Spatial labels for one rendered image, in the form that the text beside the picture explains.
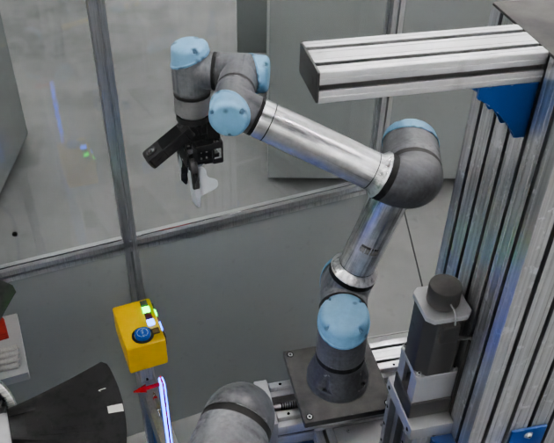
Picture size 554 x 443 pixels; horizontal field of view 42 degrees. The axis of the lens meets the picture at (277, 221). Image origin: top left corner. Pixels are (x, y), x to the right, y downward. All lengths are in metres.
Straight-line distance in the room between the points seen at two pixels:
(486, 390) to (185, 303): 1.37
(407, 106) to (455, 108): 0.25
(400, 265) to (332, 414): 2.02
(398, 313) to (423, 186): 2.08
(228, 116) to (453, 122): 2.84
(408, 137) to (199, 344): 1.43
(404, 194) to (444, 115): 2.64
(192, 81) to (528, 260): 0.71
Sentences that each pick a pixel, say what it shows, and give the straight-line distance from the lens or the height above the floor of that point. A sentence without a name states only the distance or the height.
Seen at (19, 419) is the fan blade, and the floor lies 1.19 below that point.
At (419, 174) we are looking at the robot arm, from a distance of 1.40.
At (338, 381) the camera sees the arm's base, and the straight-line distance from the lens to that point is 1.74.
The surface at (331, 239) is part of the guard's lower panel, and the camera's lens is 2.58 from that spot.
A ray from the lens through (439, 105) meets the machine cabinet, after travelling 3.98.
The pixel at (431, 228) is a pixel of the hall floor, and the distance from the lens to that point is 3.96.
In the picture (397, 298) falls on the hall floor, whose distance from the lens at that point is 3.53.
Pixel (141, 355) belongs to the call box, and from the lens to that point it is 1.88.
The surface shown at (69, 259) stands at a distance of 2.26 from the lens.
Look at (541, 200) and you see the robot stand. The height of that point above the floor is 1.84.
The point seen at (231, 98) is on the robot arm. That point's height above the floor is 1.81.
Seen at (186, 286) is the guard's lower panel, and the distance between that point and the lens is 2.46.
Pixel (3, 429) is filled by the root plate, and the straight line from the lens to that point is 1.63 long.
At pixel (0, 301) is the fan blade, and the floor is 1.42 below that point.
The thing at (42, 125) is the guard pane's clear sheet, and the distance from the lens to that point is 2.01.
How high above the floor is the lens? 2.45
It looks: 39 degrees down
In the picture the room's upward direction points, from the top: 1 degrees clockwise
